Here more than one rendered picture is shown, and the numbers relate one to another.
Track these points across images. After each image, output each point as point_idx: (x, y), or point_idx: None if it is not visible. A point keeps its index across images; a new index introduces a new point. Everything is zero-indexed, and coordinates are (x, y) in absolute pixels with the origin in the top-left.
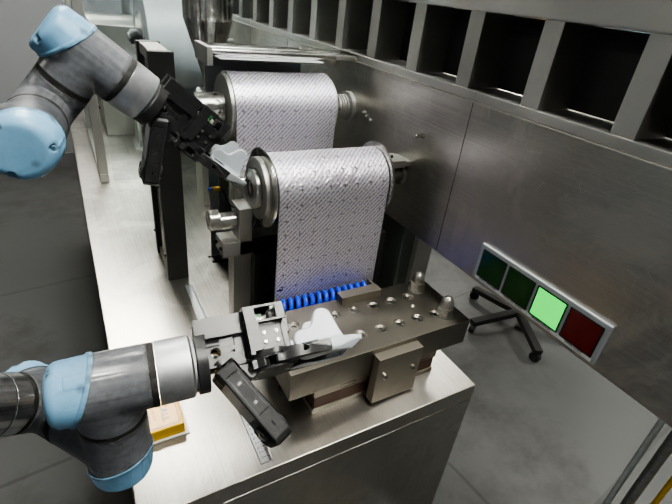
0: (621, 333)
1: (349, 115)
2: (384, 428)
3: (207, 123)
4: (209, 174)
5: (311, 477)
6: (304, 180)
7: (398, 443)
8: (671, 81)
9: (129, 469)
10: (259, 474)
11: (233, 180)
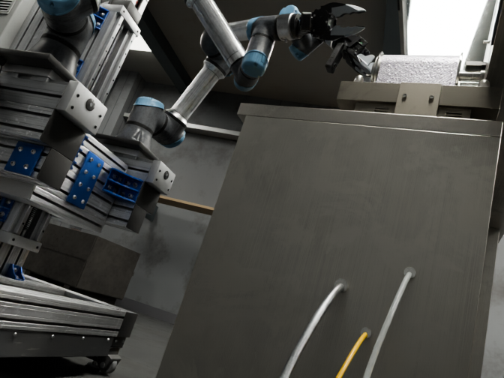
0: None
1: None
2: (393, 120)
3: (358, 41)
4: None
5: (328, 133)
6: (398, 56)
7: (409, 147)
8: None
9: (254, 49)
10: (299, 107)
11: (364, 65)
